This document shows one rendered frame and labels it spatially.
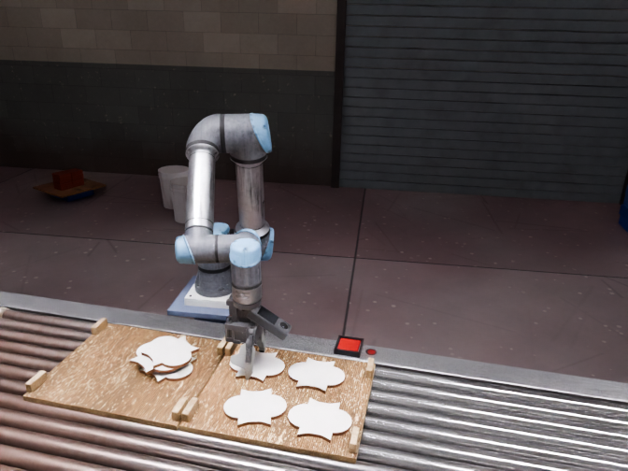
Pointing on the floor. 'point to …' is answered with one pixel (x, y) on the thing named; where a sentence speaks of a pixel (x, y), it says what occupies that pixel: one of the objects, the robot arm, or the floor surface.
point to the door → (344, 53)
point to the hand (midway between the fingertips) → (257, 364)
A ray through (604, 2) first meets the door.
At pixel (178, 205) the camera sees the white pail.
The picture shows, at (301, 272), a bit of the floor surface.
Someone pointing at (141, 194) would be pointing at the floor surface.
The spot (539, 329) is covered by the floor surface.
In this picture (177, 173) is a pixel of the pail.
